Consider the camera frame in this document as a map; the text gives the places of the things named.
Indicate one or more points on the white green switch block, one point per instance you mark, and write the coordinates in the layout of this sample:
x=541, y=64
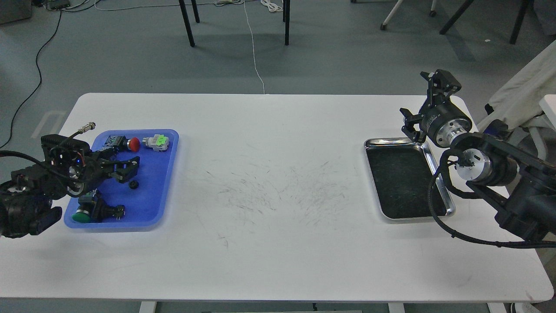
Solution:
x=157, y=142

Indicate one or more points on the blue plastic tray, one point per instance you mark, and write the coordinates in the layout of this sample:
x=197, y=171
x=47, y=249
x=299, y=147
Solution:
x=145, y=205

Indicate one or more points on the green push button switch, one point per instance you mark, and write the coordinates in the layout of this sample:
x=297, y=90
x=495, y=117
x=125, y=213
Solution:
x=93, y=208

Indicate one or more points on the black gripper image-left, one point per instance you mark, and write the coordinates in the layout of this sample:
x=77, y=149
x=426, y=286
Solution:
x=74, y=169

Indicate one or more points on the black gear lower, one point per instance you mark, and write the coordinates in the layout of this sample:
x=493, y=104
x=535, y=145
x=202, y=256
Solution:
x=133, y=184

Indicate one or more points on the silver metal tray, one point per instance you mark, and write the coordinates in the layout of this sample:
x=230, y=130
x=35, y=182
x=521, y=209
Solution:
x=401, y=172

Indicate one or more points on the red push button switch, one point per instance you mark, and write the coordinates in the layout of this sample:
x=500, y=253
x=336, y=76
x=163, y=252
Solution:
x=122, y=143

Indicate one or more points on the beige cloth cover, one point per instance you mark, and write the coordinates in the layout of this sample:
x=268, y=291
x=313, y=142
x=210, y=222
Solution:
x=517, y=101

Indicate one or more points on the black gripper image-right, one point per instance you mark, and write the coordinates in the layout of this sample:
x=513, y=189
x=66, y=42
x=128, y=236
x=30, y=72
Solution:
x=440, y=122

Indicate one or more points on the black chair legs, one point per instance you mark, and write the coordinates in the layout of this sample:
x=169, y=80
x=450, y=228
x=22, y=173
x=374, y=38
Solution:
x=286, y=8

